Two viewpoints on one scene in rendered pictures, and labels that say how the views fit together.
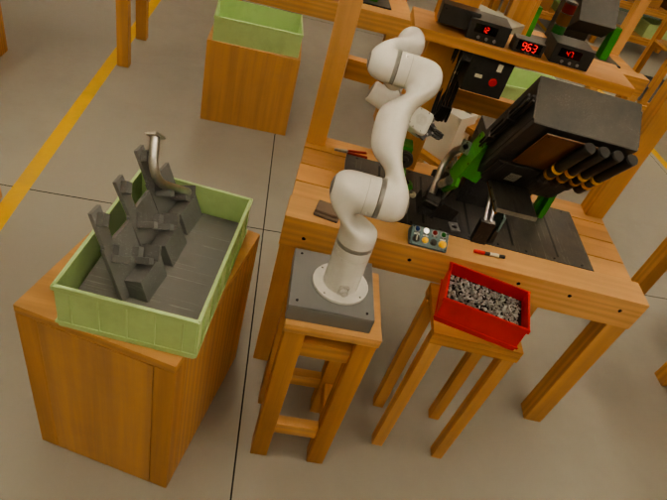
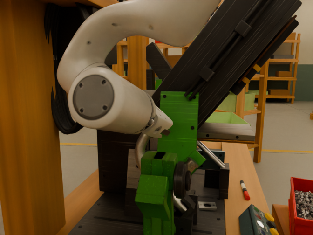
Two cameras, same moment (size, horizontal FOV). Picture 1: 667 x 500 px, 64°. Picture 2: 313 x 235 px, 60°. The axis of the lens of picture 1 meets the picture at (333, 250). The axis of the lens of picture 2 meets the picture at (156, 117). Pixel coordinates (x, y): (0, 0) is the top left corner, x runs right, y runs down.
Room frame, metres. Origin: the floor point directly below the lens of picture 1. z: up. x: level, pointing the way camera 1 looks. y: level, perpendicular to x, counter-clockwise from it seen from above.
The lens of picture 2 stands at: (1.75, 0.36, 1.36)
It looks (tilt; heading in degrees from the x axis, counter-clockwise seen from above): 12 degrees down; 289
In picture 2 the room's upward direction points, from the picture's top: straight up
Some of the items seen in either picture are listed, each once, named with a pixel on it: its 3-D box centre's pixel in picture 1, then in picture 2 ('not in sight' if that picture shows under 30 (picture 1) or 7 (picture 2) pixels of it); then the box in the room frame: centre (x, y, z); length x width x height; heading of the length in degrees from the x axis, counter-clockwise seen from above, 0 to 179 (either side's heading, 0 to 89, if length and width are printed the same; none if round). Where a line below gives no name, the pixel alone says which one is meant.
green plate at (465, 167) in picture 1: (475, 161); (179, 124); (1.95, -0.42, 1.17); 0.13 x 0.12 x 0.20; 97
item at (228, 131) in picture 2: (507, 187); (195, 130); (1.93, -0.58, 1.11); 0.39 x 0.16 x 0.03; 7
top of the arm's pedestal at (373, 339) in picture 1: (333, 301); not in sight; (1.31, -0.06, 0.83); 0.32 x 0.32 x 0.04; 10
